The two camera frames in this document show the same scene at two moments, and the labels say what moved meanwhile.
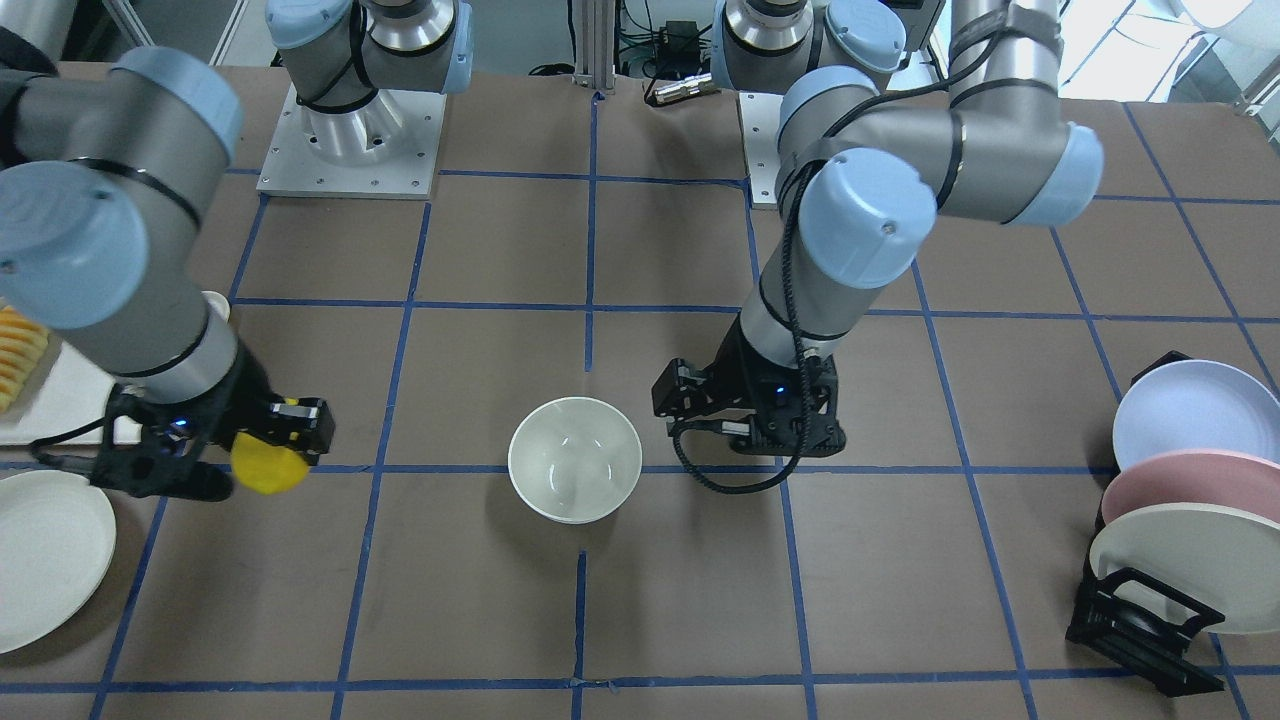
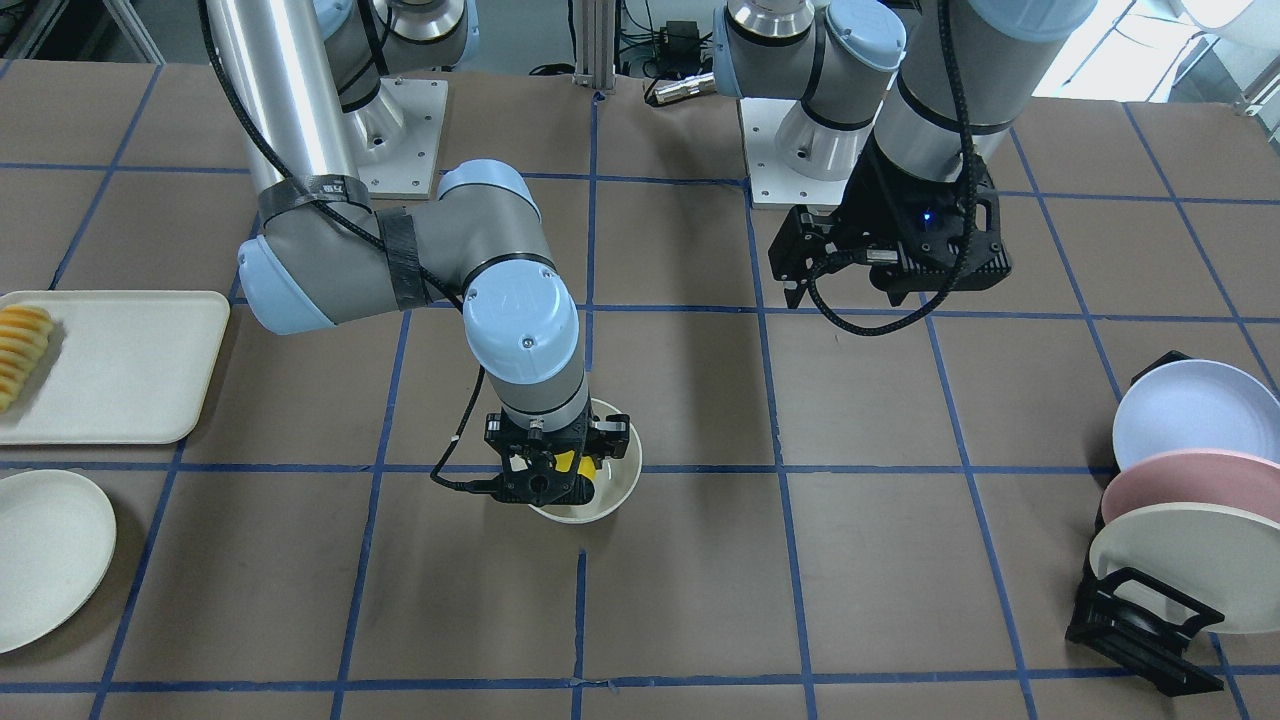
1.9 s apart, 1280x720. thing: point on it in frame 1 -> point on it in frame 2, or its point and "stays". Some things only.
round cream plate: [58, 537] stays
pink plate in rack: [1241, 480] stays
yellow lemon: [265, 467] -> [586, 464]
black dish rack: [1137, 622] stays
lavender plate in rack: [1195, 404] stays
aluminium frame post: [594, 43] stays
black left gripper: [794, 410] -> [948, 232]
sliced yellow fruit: [21, 344] stays
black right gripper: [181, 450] -> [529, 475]
